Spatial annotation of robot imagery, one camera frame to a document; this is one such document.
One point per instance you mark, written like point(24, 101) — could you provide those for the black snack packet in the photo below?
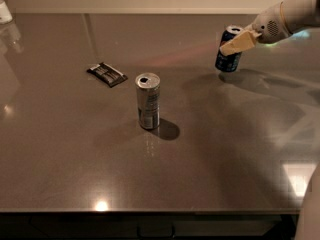
point(107, 74)

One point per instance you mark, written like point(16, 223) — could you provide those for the dark cabinet drawer front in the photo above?
point(146, 226)

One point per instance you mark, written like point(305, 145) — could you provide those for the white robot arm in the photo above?
point(301, 14)

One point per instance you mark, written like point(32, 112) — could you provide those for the blue pepsi can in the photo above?
point(228, 63)

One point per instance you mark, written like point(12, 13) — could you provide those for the silver redbull can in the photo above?
point(148, 100)

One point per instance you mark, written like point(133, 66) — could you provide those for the white object at table corner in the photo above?
point(5, 14)

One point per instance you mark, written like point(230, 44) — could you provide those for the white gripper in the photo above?
point(269, 26)

